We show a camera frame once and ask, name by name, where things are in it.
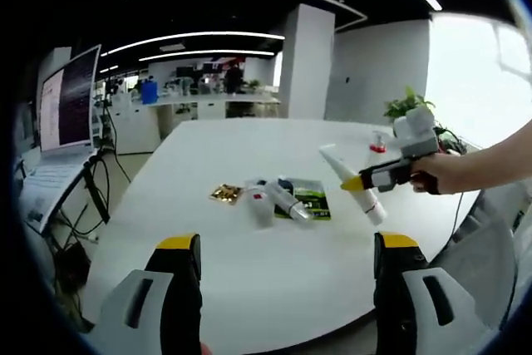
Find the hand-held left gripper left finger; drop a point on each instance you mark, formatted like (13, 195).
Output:
(178, 288)

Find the small white skincare bottle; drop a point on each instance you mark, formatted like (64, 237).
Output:
(261, 205)
(291, 203)

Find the person's right hand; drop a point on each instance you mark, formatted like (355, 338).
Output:
(442, 168)

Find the camera tripod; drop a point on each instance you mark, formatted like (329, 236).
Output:
(111, 88)

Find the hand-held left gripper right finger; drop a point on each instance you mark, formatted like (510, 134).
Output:
(399, 288)

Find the open laptop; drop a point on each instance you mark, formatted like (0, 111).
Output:
(75, 101)

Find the white cabinet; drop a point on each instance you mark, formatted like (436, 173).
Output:
(137, 130)

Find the small leafy plant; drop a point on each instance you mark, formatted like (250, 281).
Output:
(253, 85)

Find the person's left hand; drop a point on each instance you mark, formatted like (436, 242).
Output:
(205, 349)

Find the red and blue items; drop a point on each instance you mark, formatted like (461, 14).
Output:
(446, 139)

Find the potted green plant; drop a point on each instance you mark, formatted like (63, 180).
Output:
(405, 105)

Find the black laptop stand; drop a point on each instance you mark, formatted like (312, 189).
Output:
(97, 193)

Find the white skincare tube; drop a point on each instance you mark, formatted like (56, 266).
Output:
(372, 207)

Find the white mesh office chair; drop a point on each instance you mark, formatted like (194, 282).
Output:
(486, 255)

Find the white office counter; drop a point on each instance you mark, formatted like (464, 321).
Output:
(216, 99)

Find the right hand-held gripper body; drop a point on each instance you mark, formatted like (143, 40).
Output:
(417, 134)

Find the green black skincare sachet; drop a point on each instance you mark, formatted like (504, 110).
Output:
(316, 201)

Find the blue storage crate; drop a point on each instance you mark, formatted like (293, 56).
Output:
(149, 93)

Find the white skincare bottle red collar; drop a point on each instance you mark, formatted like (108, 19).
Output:
(379, 148)

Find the gold skincare sachet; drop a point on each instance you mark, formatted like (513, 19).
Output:
(225, 193)

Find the black electronics box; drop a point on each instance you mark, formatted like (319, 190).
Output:
(72, 265)

